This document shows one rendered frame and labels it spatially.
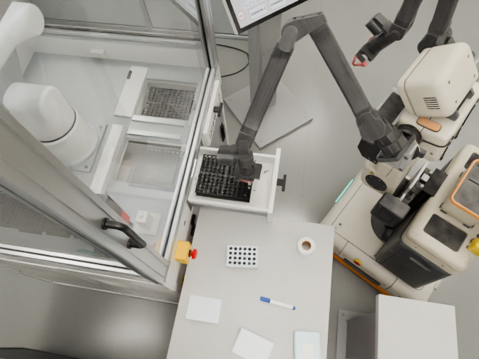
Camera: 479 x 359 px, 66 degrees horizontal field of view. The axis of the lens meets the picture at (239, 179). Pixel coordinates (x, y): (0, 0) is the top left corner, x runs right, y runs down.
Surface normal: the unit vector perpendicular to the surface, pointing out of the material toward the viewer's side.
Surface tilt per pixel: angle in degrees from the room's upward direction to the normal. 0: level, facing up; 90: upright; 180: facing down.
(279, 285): 0
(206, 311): 0
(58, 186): 90
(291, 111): 3
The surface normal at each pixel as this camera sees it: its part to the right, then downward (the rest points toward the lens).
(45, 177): 0.99, 0.13
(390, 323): -0.05, -0.42
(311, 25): -0.15, 0.51
